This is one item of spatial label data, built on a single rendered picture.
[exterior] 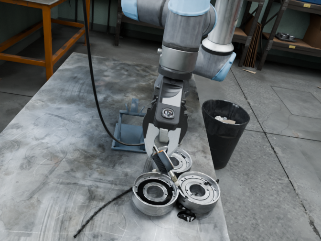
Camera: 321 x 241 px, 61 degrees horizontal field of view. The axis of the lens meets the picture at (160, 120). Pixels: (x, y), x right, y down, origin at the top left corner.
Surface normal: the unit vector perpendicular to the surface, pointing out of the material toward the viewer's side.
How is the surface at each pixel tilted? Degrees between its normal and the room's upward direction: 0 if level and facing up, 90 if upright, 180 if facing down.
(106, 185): 0
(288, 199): 0
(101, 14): 90
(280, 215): 0
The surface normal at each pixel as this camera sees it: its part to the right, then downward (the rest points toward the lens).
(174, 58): -0.31, 0.34
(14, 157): 0.17, -0.83
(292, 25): -0.02, 0.54
